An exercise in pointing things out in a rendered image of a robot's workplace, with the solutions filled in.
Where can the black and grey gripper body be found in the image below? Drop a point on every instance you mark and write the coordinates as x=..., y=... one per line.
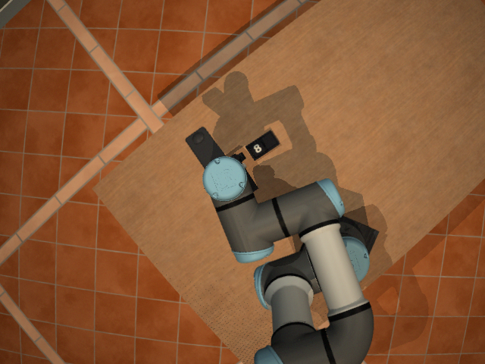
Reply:
x=251, y=181

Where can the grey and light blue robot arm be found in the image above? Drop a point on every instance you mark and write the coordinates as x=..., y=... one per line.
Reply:
x=333, y=264

